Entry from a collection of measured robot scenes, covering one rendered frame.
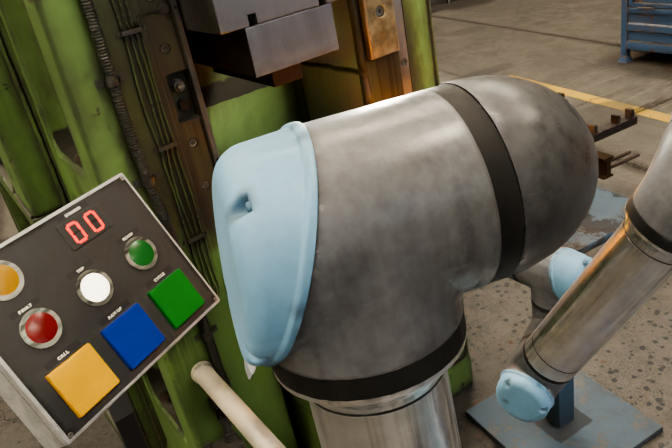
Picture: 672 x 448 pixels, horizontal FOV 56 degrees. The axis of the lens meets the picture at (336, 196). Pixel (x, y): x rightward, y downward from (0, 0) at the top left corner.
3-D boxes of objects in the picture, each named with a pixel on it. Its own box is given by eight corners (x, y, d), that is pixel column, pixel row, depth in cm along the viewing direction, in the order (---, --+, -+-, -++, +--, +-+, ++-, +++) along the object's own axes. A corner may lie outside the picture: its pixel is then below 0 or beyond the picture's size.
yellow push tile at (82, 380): (121, 381, 94) (89, 341, 92) (81, 417, 88) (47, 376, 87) (116, 383, 95) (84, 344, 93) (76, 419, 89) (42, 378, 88)
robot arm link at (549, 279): (573, 323, 90) (570, 273, 87) (511, 295, 99) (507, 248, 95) (606, 297, 94) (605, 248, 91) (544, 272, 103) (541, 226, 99)
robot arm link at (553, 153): (666, 7, 33) (392, 141, 81) (480, 58, 31) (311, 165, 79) (731, 219, 33) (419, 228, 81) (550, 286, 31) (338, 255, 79)
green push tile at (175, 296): (206, 301, 109) (179, 266, 108) (177, 329, 104) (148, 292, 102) (200, 304, 110) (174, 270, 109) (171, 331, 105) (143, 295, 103)
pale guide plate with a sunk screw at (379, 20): (400, 50, 156) (391, -22, 149) (372, 60, 152) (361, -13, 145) (394, 49, 158) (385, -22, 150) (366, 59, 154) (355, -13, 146)
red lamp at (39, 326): (65, 336, 90) (54, 312, 89) (32, 353, 88) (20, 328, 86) (60, 327, 93) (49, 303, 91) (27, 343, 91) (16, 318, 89)
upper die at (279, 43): (339, 49, 131) (331, 2, 127) (256, 78, 122) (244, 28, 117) (243, 35, 163) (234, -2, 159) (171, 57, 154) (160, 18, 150)
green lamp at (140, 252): (161, 261, 105) (153, 238, 104) (135, 273, 103) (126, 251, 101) (154, 255, 108) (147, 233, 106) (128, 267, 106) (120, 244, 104)
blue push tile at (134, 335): (166, 338, 101) (137, 301, 100) (133, 369, 95) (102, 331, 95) (161, 341, 102) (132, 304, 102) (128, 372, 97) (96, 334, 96)
